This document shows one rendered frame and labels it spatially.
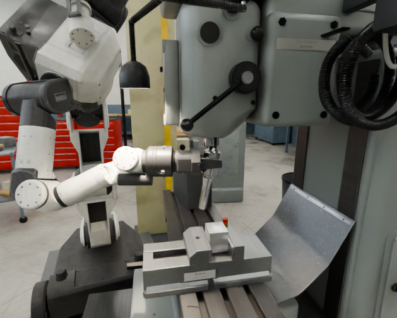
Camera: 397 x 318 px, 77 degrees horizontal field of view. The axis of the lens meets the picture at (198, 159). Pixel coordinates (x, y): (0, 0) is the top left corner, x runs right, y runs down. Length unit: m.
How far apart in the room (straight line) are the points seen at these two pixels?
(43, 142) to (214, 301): 0.61
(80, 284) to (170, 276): 0.73
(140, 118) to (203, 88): 1.84
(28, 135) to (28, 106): 0.08
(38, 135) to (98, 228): 0.75
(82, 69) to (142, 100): 1.56
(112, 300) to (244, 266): 0.51
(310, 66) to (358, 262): 0.55
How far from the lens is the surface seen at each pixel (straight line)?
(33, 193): 0.77
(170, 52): 0.68
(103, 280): 1.36
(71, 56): 0.91
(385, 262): 0.89
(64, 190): 0.77
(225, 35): 0.63
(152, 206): 2.63
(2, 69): 10.76
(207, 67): 0.61
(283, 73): 0.65
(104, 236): 1.48
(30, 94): 0.84
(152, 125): 2.42
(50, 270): 1.88
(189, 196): 1.11
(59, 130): 5.58
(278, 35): 0.65
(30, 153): 0.81
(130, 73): 0.62
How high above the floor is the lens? 1.41
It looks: 14 degrees down
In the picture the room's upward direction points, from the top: straight up
